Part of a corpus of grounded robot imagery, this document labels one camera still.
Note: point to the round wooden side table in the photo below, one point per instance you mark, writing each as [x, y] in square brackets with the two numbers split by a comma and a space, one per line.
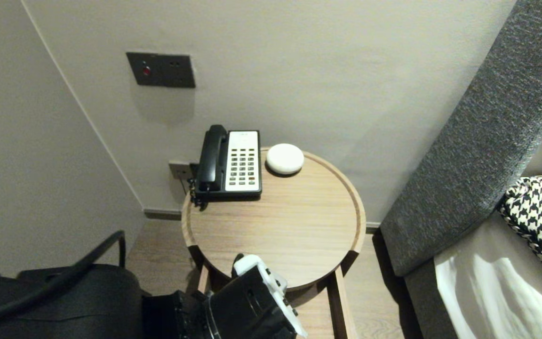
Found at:
[299, 221]

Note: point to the black white desk telephone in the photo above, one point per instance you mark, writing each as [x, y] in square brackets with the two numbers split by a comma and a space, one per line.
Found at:
[245, 160]

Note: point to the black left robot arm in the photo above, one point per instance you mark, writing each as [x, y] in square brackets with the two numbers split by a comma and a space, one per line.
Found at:
[87, 306]

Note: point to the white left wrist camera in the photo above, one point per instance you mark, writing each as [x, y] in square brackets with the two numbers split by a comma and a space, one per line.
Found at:
[271, 282]

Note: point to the dark wall switch panel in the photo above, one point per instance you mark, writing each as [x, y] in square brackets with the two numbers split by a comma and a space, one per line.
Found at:
[167, 70]

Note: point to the white bed sheet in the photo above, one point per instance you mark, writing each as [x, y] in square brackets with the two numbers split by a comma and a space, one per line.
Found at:
[487, 301]

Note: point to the grey fabric bed base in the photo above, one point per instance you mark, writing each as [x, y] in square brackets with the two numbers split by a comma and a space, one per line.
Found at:
[424, 310]

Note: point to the grey fabric headboard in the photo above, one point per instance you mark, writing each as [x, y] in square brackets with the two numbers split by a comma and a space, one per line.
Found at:
[487, 141]

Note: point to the black telephone handset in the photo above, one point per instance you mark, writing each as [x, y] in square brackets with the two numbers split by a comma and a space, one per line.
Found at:
[212, 155]

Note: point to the curved wooden table drawer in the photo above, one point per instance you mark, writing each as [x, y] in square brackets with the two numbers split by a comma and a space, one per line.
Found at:
[332, 310]

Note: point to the white pebble-shaped device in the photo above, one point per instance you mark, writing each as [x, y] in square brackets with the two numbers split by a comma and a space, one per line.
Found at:
[285, 159]

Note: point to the beige wall socket plate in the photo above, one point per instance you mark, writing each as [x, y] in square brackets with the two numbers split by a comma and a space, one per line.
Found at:
[179, 170]

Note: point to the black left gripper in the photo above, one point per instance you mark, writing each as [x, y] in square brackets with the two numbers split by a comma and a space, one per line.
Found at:
[247, 306]

